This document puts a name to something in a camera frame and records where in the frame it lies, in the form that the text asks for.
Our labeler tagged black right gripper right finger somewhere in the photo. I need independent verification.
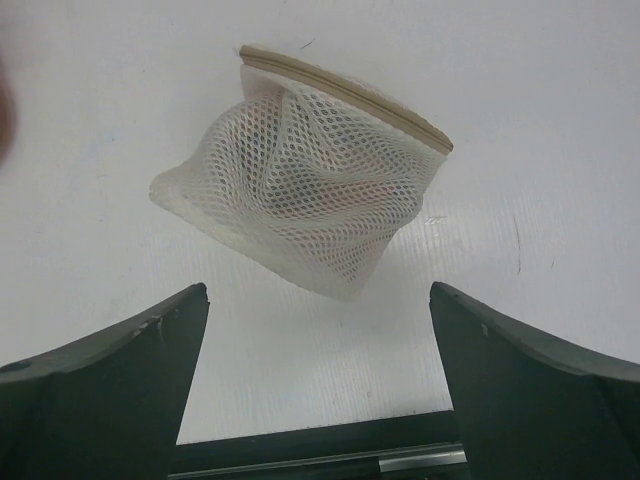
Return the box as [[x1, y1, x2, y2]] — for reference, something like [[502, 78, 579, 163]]
[[430, 282, 639, 479]]

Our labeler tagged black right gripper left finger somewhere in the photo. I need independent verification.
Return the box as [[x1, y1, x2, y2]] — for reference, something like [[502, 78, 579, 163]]
[[1, 283, 209, 479]]

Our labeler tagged white mesh laundry bag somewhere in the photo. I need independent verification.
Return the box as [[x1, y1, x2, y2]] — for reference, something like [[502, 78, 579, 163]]
[[149, 45, 453, 301]]

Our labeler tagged black table edge rail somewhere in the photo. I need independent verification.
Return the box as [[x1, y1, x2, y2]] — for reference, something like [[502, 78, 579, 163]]
[[168, 411, 471, 479]]

